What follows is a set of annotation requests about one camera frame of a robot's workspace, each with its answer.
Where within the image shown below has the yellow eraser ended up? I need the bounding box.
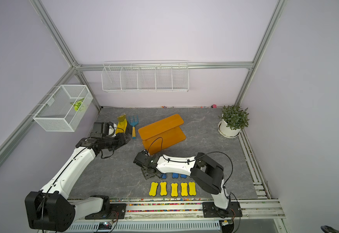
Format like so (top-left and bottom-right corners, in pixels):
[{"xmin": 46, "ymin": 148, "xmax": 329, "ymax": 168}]
[
  {"xmin": 181, "ymin": 183, "xmax": 189, "ymax": 197},
  {"xmin": 171, "ymin": 183, "xmax": 178, "ymax": 197},
  {"xmin": 149, "ymin": 182, "xmax": 158, "ymax": 197},
  {"xmin": 160, "ymin": 182, "xmax": 168, "ymax": 196},
  {"xmin": 188, "ymin": 182, "xmax": 197, "ymax": 196}
]

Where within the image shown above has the orange wooden two-tier shelf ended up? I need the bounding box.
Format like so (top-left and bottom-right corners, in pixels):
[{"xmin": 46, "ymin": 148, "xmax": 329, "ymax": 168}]
[{"xmin": 138, "ymin": 114, "xmax": 186, "ymax": 155}]

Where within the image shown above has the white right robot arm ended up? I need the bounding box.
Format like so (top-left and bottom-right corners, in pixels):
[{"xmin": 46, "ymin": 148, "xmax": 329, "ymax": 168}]
[{"xmin": 133, "ymin": 150, "xmax": 230, "ymax": 210}]

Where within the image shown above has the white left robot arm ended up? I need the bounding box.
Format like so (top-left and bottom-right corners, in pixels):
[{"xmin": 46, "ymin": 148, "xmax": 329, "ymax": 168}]
[{"xmin": 25, "ymin": 122, "xmax": 130, "ymax": 232}]

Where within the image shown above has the yellow and black work glove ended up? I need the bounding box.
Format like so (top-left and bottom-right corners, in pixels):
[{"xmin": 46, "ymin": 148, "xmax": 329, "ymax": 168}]
[{"xmin": 115, "ymin": 114, "xmax": 128, "ymax": 134}]

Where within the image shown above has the green object in basket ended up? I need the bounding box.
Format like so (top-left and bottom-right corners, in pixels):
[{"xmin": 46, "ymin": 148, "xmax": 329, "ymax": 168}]
[{"xmin": 70, "ymin": 98, "xmax": 86, "ymax": 112}]

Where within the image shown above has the white plant pot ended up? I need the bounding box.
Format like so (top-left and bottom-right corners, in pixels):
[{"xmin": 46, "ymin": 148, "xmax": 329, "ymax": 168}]
[{"xmin": 218, "ymin": 120, "xmax": 241, "ymax": 138}]

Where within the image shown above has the green potted plant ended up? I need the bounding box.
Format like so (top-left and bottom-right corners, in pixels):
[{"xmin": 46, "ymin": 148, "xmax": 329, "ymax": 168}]
[{"xmin": 221, "ymin": 105, "xmax": 249, "ymax": 130}]

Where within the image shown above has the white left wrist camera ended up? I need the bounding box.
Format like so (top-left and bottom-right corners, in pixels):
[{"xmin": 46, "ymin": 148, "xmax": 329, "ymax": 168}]
[{"xmin": 107, "ymin": 122, "xmax": 117, "ymax": 137}]

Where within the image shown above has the teal garden fork yellow handle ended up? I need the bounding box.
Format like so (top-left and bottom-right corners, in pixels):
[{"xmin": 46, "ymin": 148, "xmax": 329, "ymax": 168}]
[{"xmin": 128, "ymin": 115, "xmax": 139, "ymax": 139}]

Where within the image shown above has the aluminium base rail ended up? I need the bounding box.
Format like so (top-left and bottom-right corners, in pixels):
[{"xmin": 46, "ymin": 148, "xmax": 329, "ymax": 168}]
[{"xmin": 37, "ymin": 197, "xmax": 286, "ymax": 233}]

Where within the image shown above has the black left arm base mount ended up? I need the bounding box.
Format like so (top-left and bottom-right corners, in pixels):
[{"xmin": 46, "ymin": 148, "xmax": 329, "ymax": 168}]
[{"xmin": 85, "ymin": 203, "xmax": 127, "ymax": 220}]

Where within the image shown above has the white wire basket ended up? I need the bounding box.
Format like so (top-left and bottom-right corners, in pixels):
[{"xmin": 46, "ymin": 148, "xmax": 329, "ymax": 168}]
[{"xmin": 33, "ymin": 84, "xmax": 93, "ymax": 132}]

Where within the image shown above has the white wire wall shelf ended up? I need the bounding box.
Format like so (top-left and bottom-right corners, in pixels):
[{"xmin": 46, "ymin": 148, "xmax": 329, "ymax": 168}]
[{"xmin": 101, "ymin": 60, "xmax": 189, "ymax": 92}]

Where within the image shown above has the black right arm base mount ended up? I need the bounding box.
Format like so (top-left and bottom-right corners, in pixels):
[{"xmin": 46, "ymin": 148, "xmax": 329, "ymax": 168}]
[{"xmin": 202, "ymin": 201, "xmax": 243, "ymax": 218}]

